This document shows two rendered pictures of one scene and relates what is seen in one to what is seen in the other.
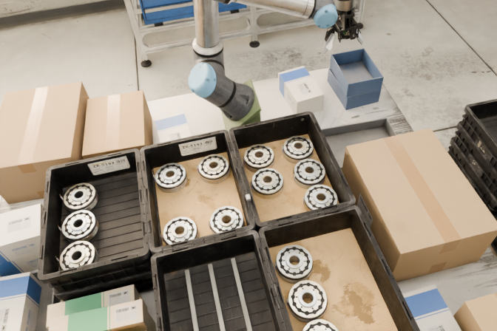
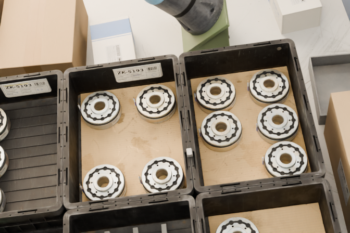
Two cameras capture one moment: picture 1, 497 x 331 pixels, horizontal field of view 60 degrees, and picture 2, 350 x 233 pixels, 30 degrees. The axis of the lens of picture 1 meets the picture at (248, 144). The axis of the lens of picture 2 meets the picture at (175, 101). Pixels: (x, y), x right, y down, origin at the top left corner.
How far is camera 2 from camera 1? 0.31 m
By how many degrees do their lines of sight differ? 11
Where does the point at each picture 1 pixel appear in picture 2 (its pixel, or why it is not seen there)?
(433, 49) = not seen: outside the picture
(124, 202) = (41, 136)
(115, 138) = (36, 49)
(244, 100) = (208, 9)
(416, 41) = not seen: outside the picture
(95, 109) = (14, 5)
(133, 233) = (48, 177)
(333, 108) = (335, 25)
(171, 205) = (98, 146)
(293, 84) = not seen: outside the picture
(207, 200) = (142, 145)
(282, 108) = (264, 17)
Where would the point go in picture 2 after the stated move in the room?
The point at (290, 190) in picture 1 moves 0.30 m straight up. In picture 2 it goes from (249, 143) to (248, 74)
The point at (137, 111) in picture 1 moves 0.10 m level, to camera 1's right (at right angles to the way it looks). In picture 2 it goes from (66, 13) to (100, 13)
